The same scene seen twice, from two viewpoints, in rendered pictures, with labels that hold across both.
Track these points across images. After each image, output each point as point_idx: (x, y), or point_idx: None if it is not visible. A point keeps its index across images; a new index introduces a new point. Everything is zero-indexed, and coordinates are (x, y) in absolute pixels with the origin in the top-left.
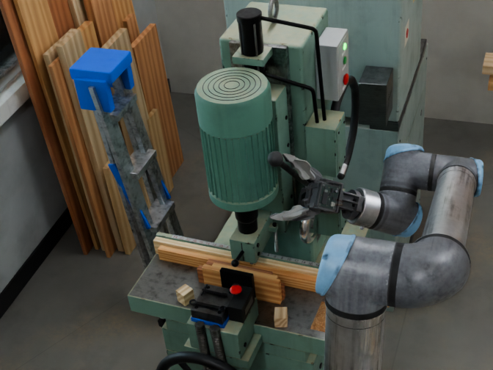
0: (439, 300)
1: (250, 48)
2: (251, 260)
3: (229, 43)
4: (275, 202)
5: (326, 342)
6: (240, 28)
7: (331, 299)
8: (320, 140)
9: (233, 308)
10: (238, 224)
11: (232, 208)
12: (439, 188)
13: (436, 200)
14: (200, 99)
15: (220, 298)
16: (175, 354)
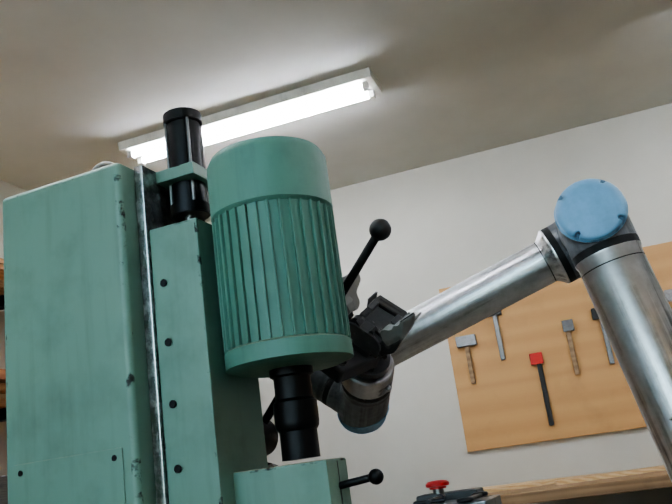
0: None
1: (202, 158)
2: (349, 503)
3: (142, 166)
4: (259, 443)
5: (647, 288)
6: (190, 125)
7: (627, 224)
8: None
9: (480, 490)
10: (304, 441)
11: (349, 345)
12: None
13: (438, 297)
14: (293, 139)
15: (449, 501)
16: None
